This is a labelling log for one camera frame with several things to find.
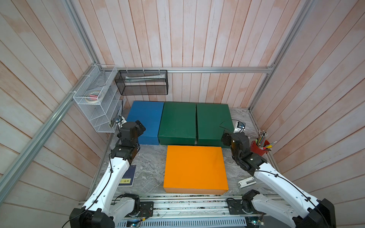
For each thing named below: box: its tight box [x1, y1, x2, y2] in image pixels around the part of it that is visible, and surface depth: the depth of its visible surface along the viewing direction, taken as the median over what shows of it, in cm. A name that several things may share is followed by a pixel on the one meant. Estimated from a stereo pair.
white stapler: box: [237, 176, 257, 189], surface depth 81 cm
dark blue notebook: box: [118, 165, 137, 187], surface depth 83 cm
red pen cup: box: [250, 139, 271, 157], surface depth 87 cm
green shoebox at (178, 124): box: [157, 101, 197, 146], surface depth 98 cm
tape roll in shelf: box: [85, 90, 100, 104], surface depth 75 cm
